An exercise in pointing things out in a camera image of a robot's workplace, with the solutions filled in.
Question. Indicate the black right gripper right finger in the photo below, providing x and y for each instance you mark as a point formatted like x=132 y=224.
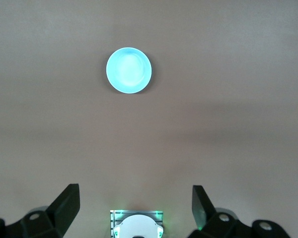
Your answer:
x=213 y=225

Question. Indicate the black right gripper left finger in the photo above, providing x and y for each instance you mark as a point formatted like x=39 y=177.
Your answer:
x=54 y=218

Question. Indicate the blue bowl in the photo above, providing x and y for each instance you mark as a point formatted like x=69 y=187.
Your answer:
x=128 y=70

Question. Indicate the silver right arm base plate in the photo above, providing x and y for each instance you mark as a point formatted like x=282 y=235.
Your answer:
x=116 y=214

